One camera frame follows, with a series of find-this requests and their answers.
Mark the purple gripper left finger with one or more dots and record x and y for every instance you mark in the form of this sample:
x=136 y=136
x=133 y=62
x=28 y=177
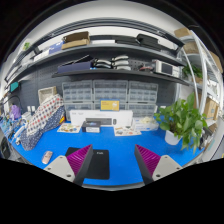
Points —
x=73 y=167

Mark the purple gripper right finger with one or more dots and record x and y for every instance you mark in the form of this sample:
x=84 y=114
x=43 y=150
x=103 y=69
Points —
x=152 y=166

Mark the black mouse pad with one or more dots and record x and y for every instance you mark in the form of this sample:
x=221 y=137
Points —
x=99 y=165

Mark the blue table mat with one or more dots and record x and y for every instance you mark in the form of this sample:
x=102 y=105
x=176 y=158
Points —
x=123 y=166

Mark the sticker sheet left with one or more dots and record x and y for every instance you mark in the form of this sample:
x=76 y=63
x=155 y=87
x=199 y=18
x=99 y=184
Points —
x=69 y=128

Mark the sticker sheet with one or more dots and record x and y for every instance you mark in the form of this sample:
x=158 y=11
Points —
x=125 y=131
x=69 y=128

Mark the clear plastic container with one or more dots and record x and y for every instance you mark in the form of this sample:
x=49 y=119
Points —
x=145 y=124

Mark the small black box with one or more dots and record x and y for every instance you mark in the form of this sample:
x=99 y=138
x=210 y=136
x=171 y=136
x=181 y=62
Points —
x=91 y=126

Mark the sticker sheet right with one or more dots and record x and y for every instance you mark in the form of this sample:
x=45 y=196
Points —
x=125 y=131

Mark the green potted plant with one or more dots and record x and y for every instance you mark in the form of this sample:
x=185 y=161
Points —
x=181 y=121

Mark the patterned fabric bag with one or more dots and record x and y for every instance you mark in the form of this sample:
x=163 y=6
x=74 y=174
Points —
x=49 y=115

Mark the long white product box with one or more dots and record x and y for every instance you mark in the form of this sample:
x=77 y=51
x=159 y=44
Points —
x=106 y=118

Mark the yellow card box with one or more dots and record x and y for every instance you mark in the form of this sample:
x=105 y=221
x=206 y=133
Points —
x=109 y=105

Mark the right clear drawer organizer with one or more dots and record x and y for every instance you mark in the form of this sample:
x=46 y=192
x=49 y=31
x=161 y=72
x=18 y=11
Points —
x=142 y=98

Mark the clear drawer organizer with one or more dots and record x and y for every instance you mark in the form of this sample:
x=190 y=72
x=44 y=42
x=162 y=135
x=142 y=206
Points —
x=77 y=95
x=142 y=98
x=110 y=89

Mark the left clear drawer organizer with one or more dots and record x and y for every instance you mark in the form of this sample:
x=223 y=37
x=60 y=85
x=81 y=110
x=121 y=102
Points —
x=77 y=95

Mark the woven storage basket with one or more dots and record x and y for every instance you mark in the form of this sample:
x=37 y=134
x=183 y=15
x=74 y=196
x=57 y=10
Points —
x=44 y=93

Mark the middle clear drawer organizer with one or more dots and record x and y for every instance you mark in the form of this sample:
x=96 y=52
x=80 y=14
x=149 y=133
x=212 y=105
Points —
x=110 y=89

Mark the white electronic instrument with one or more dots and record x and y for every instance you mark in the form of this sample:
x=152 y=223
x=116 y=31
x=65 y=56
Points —
x=161 y=67

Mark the dark blue flat box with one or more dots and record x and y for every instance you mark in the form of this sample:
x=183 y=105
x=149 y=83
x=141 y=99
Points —
x=74 y=67

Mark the white metal rack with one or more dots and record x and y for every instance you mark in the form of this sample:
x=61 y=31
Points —
x=212 y=82

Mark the cardboard box on shelf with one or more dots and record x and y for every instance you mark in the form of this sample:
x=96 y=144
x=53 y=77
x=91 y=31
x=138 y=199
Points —
x=75 y=39

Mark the dark wall shelf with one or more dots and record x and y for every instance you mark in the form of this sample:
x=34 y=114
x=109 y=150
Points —
x=111 y=74

